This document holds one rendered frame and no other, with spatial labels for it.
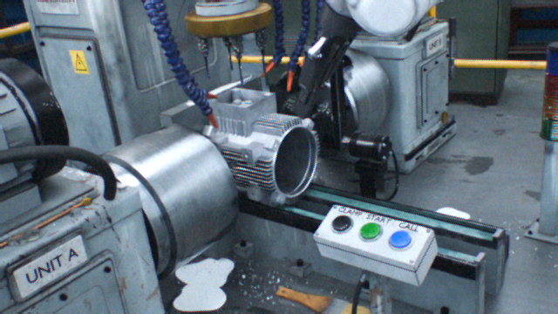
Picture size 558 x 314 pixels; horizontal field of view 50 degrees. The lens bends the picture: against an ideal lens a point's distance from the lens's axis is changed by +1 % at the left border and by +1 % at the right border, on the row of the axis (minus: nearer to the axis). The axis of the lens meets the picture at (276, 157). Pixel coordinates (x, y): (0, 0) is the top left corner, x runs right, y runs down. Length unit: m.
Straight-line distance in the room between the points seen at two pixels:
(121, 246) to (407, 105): 0.94
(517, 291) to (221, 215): 0.58
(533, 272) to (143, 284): 0.76
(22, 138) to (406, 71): 1.03
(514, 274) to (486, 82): 3.26
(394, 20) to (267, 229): 0.68
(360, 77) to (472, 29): 2.97
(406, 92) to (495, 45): 2.82
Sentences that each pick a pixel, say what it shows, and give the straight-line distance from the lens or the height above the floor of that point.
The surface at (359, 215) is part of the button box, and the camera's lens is 0.94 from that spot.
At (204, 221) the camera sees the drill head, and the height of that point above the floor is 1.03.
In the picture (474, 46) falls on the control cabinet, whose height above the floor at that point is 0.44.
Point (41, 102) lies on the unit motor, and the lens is 0.88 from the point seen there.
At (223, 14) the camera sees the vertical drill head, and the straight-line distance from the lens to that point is 1.22.
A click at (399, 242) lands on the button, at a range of 0.88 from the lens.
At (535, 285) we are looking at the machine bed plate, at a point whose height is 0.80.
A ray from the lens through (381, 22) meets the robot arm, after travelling 0.78.
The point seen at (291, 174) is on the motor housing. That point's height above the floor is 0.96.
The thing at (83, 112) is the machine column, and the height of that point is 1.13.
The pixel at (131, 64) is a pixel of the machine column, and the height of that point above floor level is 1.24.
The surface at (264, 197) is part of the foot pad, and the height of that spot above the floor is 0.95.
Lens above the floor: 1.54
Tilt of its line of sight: 23 degrees down
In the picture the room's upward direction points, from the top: 7 degrees counter-clockwise
